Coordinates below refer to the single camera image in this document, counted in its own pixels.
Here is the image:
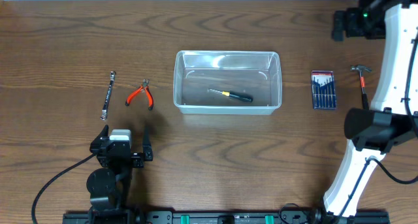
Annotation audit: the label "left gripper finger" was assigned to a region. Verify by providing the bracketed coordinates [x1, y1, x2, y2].
[96, 125, 109, 142]
[142, 126, 152, 153]

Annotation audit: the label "small claw hammer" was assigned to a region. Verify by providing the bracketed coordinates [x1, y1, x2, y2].
[350, 65, 372, 110]

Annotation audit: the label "black yellow screwdriver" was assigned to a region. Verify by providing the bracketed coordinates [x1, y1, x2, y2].
[208, 88, 253, 103]

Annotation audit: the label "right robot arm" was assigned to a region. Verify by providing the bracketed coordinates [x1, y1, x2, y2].
[312, 0, 417, 223]

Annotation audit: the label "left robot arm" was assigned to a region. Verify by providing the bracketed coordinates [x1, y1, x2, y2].
[86, 125, 153, 211]

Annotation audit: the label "clear plastic container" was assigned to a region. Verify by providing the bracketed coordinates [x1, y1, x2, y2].
[173, 50, 283, 115]

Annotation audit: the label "silver black wrench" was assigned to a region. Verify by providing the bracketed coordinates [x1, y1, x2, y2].
[101, 71, 116, 121]

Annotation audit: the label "precision screwdriver set case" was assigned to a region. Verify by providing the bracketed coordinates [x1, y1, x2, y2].
[311, 71, 337, 110]

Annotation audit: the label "orange handled pliers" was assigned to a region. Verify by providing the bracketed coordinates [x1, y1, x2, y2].
[125, 79, 154, 111]

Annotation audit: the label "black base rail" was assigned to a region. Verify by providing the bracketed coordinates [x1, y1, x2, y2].
[62, 210, 391, 224]

